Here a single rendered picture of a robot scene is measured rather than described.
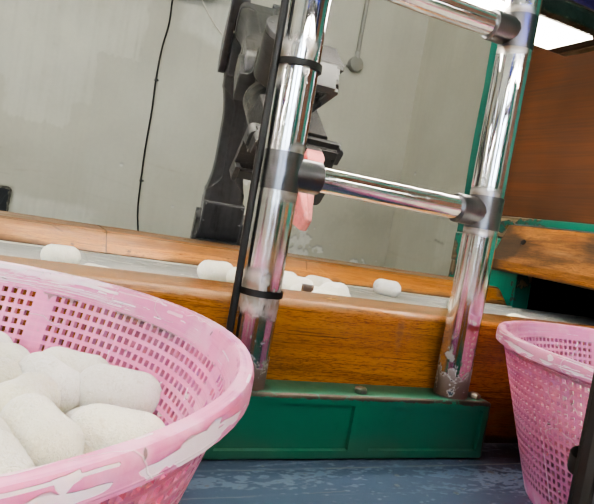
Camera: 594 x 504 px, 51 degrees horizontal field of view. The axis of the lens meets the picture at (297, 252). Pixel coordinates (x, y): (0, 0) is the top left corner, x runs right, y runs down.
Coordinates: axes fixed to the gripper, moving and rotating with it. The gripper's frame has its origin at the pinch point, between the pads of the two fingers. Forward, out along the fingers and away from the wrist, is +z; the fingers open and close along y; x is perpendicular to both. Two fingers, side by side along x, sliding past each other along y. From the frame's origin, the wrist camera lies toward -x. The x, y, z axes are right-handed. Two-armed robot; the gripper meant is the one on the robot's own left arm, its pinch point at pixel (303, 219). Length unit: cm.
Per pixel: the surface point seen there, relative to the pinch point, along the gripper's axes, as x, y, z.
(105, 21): 86, -1, -199
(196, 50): 86, 35, -196
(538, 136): -1, 46, -27
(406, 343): -5.9, 1.0, 18.1
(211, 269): 7.2, -6.7, 0.9
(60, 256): 6.9, -20.2, 1.9
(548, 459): -10.7, 3.2, 28.8
